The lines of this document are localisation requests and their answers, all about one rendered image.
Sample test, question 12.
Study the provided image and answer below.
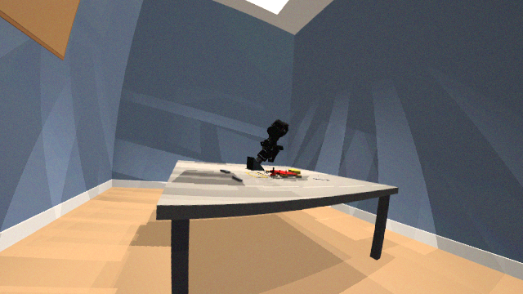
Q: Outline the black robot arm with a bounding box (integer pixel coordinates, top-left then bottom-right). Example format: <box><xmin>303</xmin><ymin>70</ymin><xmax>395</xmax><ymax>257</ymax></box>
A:
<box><xmin>256</xmin><ymin>119</ymin><xmax>289</xmax><ymax>164</ymax></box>

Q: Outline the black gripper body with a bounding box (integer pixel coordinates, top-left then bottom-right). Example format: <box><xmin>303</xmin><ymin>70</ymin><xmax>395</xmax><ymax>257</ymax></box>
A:
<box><xmin>262</xmin><ymin>136</ymin><xmax>284</xmax><ymax>150</ymax></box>

